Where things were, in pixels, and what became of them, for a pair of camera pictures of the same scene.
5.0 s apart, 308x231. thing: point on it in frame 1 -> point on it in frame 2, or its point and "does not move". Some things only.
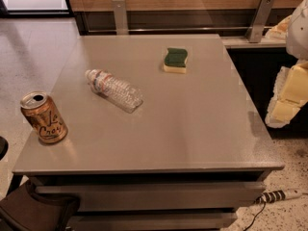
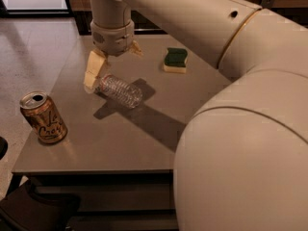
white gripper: (298, 33) -> (113, 39)
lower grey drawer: (154, 221) does not move
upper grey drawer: (161, 196) does not move
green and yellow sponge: (175, 61) does not move
